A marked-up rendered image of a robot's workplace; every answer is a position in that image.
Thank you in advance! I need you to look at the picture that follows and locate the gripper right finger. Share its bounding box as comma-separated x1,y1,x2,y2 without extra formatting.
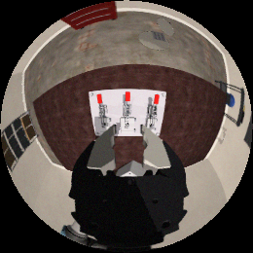
140,125,189,198

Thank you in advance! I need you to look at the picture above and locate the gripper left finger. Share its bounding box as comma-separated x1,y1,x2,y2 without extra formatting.
68,124,117,199

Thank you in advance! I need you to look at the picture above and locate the toggle clamp with red handle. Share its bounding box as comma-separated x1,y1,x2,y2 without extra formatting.
97,94,107,128
124,91,132,129
148,94,160,130

